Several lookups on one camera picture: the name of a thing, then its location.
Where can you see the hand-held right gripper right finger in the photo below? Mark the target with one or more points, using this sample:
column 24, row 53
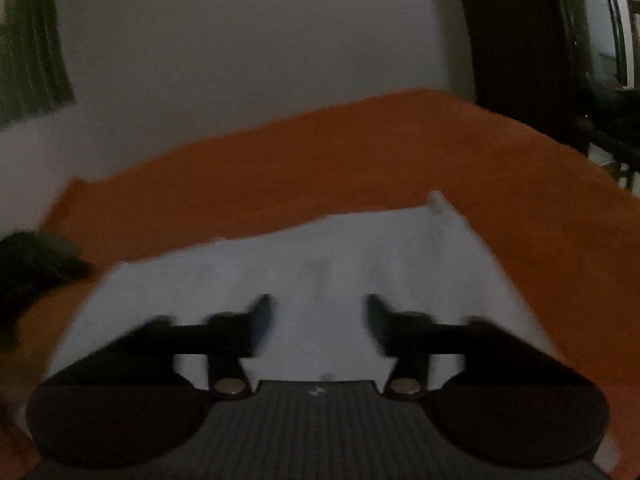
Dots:
column 376, row 317

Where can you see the orange blanket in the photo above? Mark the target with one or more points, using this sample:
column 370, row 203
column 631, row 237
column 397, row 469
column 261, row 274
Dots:
column 350, row 160

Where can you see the dark wooden door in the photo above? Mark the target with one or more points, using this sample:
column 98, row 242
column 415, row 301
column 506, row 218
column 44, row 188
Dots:
column 520, row 45

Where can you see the white long-sleeve shirt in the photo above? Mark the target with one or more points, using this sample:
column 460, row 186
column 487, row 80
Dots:
column 320, row 260

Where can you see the wooden chair with items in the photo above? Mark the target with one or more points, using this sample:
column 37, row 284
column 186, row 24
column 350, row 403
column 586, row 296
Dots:
column 612, row 135

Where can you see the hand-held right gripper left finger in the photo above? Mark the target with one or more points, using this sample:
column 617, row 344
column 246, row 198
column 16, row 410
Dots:
column 262, row 317

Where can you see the dark green garment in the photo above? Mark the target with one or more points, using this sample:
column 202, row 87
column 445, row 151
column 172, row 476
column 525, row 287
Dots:
column 35, row 270

